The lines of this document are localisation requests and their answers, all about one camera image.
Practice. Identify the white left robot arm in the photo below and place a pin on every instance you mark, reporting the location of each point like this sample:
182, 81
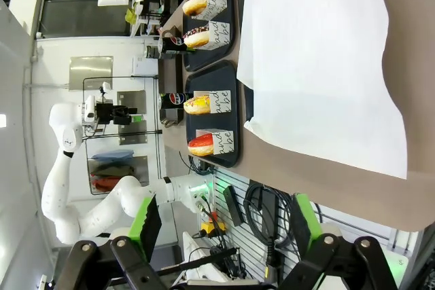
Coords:
102, 212

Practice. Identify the chocolate sprinkled donut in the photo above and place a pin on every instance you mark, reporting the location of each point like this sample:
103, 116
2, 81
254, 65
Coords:
195, 39

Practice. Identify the black rod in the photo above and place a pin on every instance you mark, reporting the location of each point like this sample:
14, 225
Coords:
204, 259

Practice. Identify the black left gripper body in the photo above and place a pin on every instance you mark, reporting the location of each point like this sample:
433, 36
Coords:
105, 113

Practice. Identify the white slatted panel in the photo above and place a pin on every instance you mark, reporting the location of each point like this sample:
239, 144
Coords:
238, 242

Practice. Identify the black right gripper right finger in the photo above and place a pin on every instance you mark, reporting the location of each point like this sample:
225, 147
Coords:
302, 225

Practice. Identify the yellow emergency stop box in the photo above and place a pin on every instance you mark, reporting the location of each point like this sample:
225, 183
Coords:
212, 229

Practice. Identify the white printed paper donut holder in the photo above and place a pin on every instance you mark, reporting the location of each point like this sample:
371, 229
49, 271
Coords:
224, 142
219, 35
221, 101
215, 3

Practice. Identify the black rectangular bar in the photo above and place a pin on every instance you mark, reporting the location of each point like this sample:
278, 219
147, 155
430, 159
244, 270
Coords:
232, 205

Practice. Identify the black frame storage rack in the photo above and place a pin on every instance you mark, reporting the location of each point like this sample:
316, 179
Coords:
112, 171

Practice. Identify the black plastic tray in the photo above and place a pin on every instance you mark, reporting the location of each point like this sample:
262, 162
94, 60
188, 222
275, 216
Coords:
224, 120
248, 103
226, 4

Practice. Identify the white plastic box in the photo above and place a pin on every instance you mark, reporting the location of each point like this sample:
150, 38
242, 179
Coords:
193, 252

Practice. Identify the yellow sprinkled donut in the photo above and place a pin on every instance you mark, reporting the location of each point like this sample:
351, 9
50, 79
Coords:
197, 105

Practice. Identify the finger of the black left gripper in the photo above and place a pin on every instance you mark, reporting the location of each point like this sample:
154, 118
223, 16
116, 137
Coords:
125, 120
127, 110

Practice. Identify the white paper sheet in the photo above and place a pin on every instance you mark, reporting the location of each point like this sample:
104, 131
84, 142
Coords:
323, 66

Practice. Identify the brown plastic tray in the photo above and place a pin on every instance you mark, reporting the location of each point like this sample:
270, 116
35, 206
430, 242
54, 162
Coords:
171, 76

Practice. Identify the strawberry glazed donut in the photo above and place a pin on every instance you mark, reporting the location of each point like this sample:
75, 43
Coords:
200, 145

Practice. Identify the black power adapter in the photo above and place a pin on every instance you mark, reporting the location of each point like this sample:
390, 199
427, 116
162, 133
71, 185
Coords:
270, 208

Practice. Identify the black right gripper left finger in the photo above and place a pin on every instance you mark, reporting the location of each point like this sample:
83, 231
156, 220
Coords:
149, 225

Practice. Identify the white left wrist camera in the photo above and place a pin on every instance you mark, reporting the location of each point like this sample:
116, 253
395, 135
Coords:
89, 110

